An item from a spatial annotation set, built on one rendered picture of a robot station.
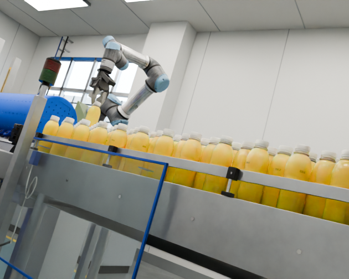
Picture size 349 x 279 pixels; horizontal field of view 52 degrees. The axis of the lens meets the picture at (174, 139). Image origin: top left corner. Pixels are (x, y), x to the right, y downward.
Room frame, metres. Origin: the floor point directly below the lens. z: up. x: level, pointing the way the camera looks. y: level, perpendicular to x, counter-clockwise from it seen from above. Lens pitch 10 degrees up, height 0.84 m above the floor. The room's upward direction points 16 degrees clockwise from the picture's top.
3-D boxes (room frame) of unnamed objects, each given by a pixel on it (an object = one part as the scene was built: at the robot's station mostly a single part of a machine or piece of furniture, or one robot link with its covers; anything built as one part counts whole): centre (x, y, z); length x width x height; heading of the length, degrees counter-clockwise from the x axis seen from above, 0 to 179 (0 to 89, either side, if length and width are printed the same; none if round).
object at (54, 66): (1.40, 0.56, 1.23); 0.06 x 0.06 x 0.04
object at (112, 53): (1.87, 0.46, 1.53); 0.09 x 0.08 x 0.11; 157
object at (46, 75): (1.40, 0.56, 1.18); 0.06 x 0.06 x 0.05
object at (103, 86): (1.88, 0.47, 1.37); 0.09 x 0.08 x 0.12; 50
